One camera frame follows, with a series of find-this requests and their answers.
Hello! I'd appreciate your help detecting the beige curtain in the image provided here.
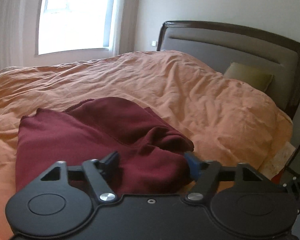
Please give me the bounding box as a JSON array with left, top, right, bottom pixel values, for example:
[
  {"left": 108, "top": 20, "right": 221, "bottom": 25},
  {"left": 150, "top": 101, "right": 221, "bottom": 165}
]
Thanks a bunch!
[
  {"left": 0, "top": 0, "right": 47, "bottom": 77},
  {"left": 109, "top": 0, "right": 139, "bottom": 56}
]

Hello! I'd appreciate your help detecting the olive green pillow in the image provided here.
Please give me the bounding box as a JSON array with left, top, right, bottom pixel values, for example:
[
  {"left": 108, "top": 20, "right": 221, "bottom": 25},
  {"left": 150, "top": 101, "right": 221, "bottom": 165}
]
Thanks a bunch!
[{"left": 223, "top": 62, "right": 273, "bottom": 92}]

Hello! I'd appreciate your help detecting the bright bedroom window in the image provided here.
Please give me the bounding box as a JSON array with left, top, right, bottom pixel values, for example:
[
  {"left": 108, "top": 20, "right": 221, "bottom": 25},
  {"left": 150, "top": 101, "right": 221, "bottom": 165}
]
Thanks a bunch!
[{"left": 38, "top": 0, "right": 115, "bottom": 55}]

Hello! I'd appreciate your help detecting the black metal chair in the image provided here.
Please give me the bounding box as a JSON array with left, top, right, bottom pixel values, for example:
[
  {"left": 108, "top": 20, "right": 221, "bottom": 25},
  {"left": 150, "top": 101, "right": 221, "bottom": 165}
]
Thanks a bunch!
[{"left": 281, "top": 134, "right": 300, "bottom": 215}]

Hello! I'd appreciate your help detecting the maroon knit shirt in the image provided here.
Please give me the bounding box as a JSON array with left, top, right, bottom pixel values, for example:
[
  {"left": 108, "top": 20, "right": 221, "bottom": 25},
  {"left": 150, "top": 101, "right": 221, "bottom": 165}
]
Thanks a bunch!
[{"left": 15, "top": 97, "right": 194, "bottom": 194}]

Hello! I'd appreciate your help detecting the orange duvet cover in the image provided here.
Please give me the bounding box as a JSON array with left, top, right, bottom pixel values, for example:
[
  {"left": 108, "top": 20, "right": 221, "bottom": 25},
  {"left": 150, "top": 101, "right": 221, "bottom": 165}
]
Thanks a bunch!
[{"left": 0, "top": 51, "right": 293, "bottom": 239}]

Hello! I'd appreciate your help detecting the beige left curtain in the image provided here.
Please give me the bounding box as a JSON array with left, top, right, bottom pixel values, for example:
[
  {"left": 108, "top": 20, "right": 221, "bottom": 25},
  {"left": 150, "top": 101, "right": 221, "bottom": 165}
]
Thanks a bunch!
[{"left": 0, "top": 0, "right": 47, "bottom": 77}]

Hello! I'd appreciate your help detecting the dark padded headboard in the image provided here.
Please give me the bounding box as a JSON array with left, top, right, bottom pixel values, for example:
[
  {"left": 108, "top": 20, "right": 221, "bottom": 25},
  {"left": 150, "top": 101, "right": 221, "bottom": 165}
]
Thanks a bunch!
[{"left": 157, "top": 21, "right": 300, "bottom": 118}]

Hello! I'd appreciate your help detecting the beige right curtain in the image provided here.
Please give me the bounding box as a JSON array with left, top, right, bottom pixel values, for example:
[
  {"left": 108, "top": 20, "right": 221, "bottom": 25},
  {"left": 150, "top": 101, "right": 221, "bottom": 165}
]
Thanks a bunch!
[{"left": 109, "top": 0, "right": 139, "bottom": 56}]

